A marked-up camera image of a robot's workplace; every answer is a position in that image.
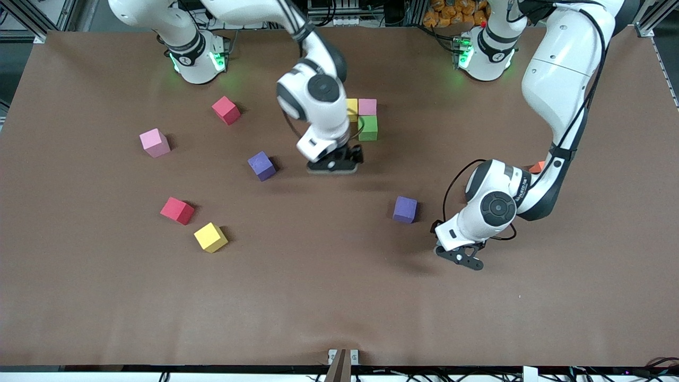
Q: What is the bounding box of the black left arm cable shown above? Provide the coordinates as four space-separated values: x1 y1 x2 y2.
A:
442 158 518 242

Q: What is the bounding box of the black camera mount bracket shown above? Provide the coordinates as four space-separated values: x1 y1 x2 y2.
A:
436 244 485 271
307 149 359 175

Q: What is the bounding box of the brown paper table cover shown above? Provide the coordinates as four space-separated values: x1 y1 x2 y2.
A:
0 25 679 368

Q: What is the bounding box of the red foam cube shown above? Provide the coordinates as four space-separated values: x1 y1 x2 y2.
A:
212 95 241 126
160 197 195 225

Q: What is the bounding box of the green foam cube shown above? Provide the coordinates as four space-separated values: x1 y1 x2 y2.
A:
359 116 379 142

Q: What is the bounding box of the black right camera mount bracket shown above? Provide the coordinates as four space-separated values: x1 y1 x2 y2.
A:
307 149 359 175

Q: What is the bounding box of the metal table clamp bracket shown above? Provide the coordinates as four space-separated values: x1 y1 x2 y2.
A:
325 349 360 382

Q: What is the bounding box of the aluminium frame profile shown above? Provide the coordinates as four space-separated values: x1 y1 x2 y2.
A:
634 0 679 39
11 0 88 44

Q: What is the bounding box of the black left camera mount bracket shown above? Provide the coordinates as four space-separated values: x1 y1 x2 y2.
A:
436 244 485 271

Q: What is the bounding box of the white power strip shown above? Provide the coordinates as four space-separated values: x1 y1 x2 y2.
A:
204 0 266 30
308 0 367 27

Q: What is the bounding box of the bag of orange items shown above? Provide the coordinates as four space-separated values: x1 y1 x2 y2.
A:
423 0 491 29

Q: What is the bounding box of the purple foam cube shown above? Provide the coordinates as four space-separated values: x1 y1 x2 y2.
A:
247 151 277 182
393 196 418 224

